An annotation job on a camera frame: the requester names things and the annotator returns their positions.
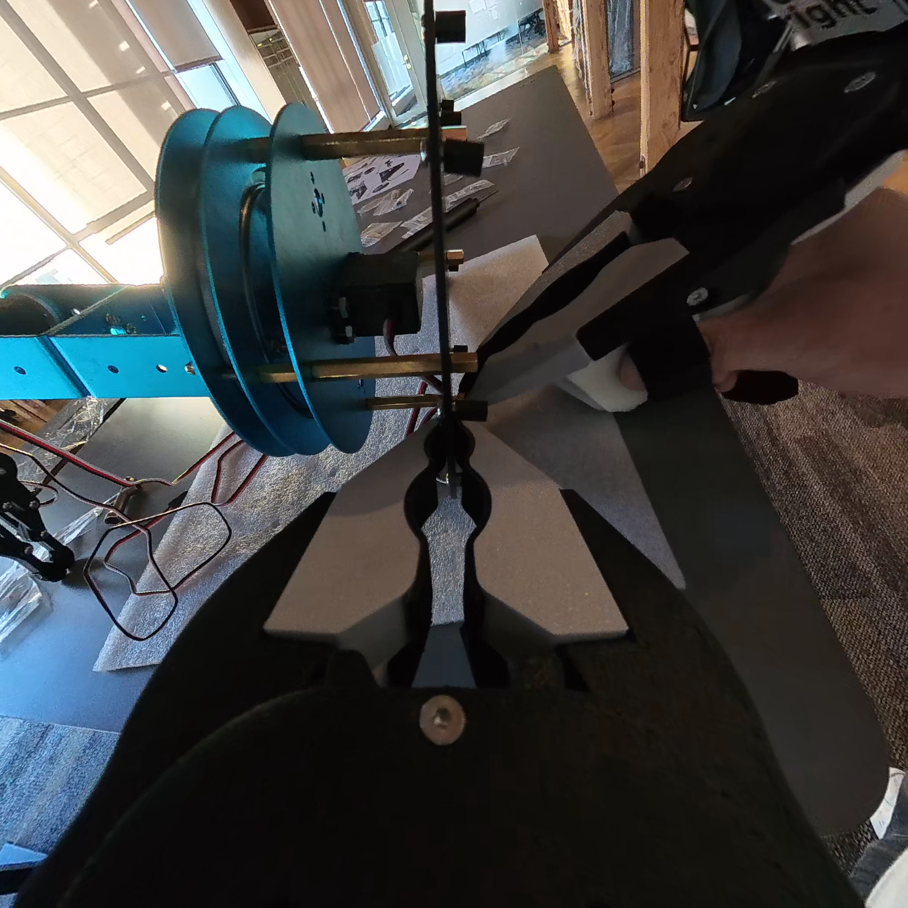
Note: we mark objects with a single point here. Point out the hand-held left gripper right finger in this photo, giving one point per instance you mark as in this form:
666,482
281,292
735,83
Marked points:
546,567

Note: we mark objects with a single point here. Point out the dark grey desk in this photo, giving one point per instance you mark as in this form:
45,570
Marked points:
745,567

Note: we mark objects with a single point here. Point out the blue hobby robot arm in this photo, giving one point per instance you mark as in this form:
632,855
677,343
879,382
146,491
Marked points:
312,284

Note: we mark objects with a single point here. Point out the person's white shoe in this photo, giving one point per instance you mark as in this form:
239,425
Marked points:
890,801

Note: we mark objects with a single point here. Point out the beige roller blind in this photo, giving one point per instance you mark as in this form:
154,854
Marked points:
177,32

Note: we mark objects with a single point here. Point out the wooden post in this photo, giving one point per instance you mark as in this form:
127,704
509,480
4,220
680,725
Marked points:
597,57
663,78

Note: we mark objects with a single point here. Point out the large glass window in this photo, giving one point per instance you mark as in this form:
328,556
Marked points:
71,198

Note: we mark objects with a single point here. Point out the printed instruction sheet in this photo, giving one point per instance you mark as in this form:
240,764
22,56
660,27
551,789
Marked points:
383,181

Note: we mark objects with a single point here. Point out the person's grey trouser leg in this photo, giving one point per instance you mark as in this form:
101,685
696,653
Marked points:
872,869

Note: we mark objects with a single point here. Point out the black robot claw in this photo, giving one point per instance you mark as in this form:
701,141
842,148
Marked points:
21,525

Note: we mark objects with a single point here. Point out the black screwdriver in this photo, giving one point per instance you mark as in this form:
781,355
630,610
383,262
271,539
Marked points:
468,213

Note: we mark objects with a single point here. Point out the crumpled clear plastic wrap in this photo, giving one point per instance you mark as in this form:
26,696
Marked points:
92,422

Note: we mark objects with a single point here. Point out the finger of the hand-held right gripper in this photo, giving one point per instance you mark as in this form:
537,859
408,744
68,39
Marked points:
539,355
589,245

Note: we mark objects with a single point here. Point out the person's right hand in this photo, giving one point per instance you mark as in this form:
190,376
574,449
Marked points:
837,319

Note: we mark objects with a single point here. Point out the group of small parts bags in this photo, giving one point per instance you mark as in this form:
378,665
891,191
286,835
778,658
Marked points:
496,159

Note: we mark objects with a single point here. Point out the small clear plastic bag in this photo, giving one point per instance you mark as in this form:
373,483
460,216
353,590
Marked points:
92,528

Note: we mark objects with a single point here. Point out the grey foam sheet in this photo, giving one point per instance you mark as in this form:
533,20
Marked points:
567,440

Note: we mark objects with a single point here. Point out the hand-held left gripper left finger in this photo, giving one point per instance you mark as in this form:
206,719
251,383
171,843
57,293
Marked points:
355,567

